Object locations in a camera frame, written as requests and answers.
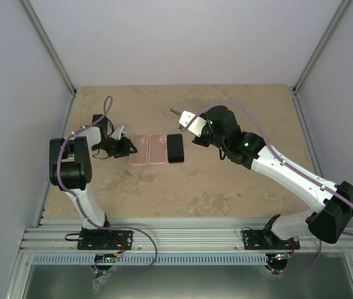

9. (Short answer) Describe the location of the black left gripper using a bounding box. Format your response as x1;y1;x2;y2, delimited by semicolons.
93;136;133;158

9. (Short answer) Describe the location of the pink phone with ring holder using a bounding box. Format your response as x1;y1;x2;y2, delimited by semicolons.
128;135;149;166

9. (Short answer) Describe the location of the light pink phone case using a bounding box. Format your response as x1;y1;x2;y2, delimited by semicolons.
149;134;167;164

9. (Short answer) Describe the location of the purple phone black screen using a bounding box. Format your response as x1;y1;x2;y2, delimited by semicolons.
167;134;185;164

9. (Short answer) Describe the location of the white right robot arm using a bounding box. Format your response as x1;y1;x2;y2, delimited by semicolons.
179;106;353;249

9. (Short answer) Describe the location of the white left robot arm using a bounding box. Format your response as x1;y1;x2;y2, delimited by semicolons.
49;114;138;249

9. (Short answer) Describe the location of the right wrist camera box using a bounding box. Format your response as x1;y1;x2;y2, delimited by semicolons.
170;108;207;137

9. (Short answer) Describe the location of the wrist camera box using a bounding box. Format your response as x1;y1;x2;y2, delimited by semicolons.
170;108;207;137
110;125;126;140

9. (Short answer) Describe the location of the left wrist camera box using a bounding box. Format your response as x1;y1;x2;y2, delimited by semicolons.
110;125;126;140

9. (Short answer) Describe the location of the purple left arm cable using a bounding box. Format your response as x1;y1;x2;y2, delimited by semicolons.
56;95;158;276

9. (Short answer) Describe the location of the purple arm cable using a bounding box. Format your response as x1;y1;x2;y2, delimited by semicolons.
185;102;353;276
56;95;158;276

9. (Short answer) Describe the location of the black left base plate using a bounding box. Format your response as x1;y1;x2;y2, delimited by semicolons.
77;229;133;251

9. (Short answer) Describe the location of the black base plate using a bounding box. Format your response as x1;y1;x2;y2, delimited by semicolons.
77;229;133;251
241;227;301;250

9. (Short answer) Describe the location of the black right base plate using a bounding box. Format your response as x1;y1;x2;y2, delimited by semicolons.
241;227;301;250

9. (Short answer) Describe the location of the aluminium rail frame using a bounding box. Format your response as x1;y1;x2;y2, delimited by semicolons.
2;93;353;299

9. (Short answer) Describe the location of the left aluminium corner post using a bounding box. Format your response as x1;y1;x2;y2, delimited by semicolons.
19;0;76;97

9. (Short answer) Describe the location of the aluminium corner post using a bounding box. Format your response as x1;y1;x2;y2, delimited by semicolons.
291;0;353;96
19;0;76;97

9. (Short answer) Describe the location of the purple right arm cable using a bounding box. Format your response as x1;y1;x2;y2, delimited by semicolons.
185;102;353;276

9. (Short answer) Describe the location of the grey slotted cable duct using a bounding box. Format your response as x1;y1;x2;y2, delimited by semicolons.
32;253;291;266

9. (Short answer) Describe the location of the right aluminium corner post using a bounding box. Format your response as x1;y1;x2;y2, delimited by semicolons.
291;0;353;96

